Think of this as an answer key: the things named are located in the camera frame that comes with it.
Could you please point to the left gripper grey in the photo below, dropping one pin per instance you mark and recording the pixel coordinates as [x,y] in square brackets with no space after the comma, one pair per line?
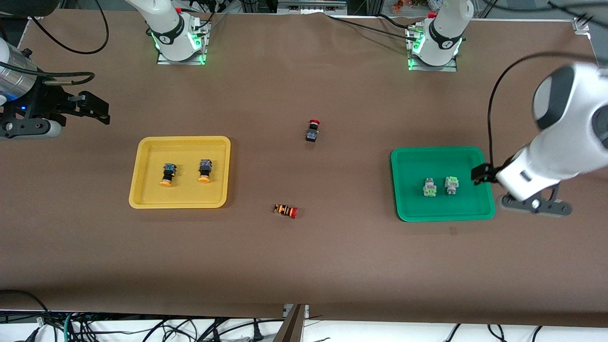
[483,174]

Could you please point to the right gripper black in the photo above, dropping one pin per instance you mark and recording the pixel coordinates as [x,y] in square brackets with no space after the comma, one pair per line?
[43,102]

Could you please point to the green push button switch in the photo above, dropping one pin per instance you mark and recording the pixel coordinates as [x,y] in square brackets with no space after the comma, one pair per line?
[451,185]
[430,187]

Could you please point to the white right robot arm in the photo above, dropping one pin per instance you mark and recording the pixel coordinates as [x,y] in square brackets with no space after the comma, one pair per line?
[166,23]

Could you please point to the green plastic tray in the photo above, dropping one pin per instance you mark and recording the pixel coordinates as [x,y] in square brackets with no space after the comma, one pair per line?
[441,209]

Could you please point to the yellow plastic tray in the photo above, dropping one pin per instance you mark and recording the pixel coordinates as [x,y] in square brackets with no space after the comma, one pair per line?
[180,197]

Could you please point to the red button black blue body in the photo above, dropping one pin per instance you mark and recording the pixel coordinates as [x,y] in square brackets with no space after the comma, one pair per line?
[312,132]

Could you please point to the brown paper table cover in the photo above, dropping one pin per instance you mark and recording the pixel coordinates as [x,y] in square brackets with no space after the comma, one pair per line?
[304,261]

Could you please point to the red button orange striped body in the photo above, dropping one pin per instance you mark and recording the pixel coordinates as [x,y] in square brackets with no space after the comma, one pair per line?
[286,211]

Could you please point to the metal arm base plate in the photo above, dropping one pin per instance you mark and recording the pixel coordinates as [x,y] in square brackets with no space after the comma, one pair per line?
[427,68]
[164,61]

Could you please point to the yellow push button switch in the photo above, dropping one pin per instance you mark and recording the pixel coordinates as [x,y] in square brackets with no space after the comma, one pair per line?
[204,171]
[168,175]

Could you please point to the aluminium corner bracket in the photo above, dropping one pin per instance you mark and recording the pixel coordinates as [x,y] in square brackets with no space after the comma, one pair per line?
[582,24]

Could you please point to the aluminium frame rail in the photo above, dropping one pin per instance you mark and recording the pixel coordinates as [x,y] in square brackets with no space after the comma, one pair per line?
[311,6]

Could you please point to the wooden table support post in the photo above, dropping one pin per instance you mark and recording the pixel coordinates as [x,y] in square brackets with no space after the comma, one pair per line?
[290,325]

